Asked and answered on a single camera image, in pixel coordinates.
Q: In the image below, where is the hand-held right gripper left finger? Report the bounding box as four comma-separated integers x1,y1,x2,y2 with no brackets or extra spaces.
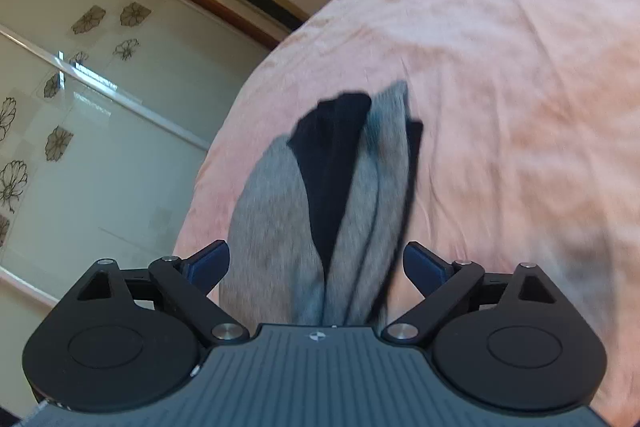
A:
60,240,250,347

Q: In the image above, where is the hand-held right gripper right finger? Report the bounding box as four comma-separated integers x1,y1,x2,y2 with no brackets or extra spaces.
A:
381,241,567,347

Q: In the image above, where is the grey and navy sweater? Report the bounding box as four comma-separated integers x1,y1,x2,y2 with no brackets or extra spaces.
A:
218,80,425,329

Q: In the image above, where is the floral glass sliding door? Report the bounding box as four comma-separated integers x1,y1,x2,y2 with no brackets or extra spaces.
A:
0,0,286,308

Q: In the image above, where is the pink bed sheet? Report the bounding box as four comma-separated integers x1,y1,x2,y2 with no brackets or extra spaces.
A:
172,0,640,415

